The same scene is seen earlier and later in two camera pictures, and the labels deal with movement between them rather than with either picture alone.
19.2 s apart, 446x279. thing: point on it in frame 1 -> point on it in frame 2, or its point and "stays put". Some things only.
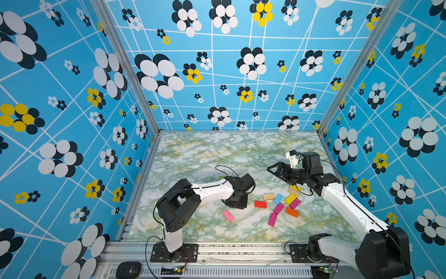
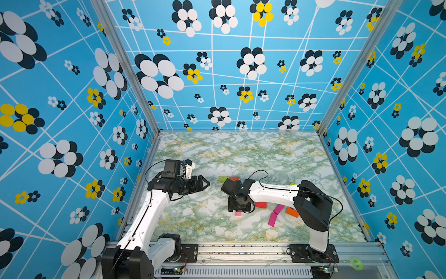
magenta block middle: [278, 209] stays put
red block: [261, 204] stays put
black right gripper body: [295, 176] -> [234, 206]
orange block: [292, 212] stays put
